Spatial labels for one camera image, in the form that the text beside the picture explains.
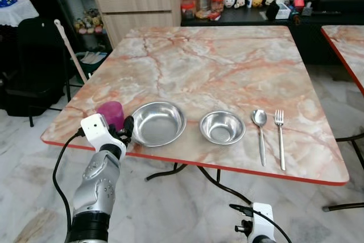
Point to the purple plastic cup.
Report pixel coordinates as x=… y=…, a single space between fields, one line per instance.
x=111 y=113

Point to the large steel bowl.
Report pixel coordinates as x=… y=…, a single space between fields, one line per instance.
x=158 y=123

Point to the small steel bowl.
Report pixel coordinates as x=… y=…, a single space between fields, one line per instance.
x=222 y=128

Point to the white long stick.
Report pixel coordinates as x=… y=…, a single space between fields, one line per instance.
x=71 y=52

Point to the steel fork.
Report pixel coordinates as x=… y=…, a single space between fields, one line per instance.
x=279 y=135

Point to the black metal table legs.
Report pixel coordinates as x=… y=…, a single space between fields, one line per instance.
x=344 y=206

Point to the group of small toys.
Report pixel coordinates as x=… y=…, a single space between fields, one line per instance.
x=89 y=22

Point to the steel spoon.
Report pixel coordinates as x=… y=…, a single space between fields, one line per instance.
x=259 y=118

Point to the black chair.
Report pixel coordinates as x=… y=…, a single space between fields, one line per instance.
x=34 y=61

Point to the light wooden cabinet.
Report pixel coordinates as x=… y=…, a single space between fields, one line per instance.
x=142 y=9

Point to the black shelf rack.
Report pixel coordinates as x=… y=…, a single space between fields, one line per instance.
x=62 y=4

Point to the marble table with red edge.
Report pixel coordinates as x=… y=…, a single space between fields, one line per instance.
x=350 y=49

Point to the white lace cloth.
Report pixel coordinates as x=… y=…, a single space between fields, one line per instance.
x=20 y=12

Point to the black mouse figurine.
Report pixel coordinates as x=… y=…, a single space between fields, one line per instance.
x=242 y=0

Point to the white small box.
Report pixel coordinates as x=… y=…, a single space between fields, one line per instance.
x=285 y=9

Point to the grey small object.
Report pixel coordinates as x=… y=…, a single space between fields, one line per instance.
x=307 y=9

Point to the red small object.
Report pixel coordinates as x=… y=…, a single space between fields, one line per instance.
x=298 y=3

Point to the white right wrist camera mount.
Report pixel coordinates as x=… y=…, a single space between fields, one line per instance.
x=263 y=220

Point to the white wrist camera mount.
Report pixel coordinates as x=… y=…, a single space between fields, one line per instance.
x=98 y=129
x=263 y=220

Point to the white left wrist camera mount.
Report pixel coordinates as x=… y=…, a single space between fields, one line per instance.
x=98 y=129

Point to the black metal table frame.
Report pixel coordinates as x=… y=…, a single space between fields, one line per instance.
x=219 y=183

